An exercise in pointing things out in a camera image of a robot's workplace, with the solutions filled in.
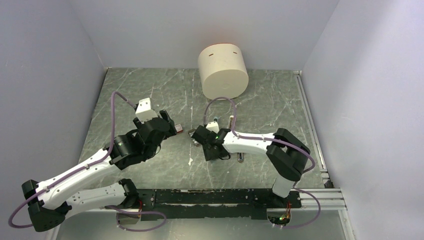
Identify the staple tray with staples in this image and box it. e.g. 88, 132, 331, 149
188, 128, 201, 147

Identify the long white stapler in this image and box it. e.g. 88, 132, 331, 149
228, 115, 236, 130

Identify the red white staple box sleeve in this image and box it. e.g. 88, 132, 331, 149
174, 124, 184, 134

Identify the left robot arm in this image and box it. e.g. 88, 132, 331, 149
22, 110, 177, 232

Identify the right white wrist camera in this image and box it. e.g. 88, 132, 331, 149
206, 121, 220, 134

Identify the small beige stapler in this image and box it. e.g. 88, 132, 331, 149
237, 152, 244, 163

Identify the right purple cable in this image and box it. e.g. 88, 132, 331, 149
202, 96, 322, 230

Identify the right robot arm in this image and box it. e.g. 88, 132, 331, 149
191, 125, 315, 207

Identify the cream cylindrical container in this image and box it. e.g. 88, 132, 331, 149
197, 43, 249, 100

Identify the aluminium rail frame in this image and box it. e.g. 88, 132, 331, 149
46, 188, 355, 240

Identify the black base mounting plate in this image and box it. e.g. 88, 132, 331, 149
116, 188, 302, 220

